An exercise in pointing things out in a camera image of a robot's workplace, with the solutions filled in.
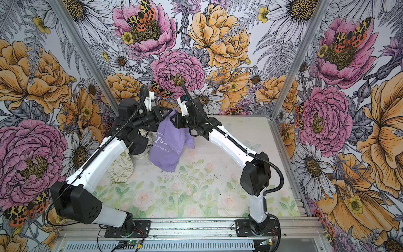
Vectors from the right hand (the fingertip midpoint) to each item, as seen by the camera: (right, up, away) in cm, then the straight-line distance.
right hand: (173, 122), depth 79 cm
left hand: (+1, +4, -5) cm, 6 cm away
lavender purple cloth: (-4, -10, +6) cm, 12 cm away
